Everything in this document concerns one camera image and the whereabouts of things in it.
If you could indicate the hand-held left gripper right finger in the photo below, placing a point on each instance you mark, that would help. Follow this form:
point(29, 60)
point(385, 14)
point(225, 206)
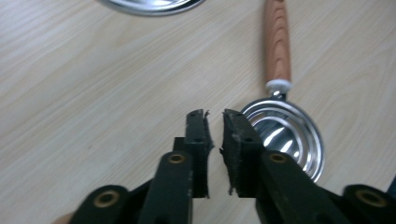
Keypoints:
point(241, 155)

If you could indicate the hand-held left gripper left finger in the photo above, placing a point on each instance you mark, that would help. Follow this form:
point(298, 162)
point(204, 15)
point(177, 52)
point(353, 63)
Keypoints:
point(197, 155)

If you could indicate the round steel plate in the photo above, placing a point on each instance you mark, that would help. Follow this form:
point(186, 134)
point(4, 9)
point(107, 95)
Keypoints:
point(152, 5)

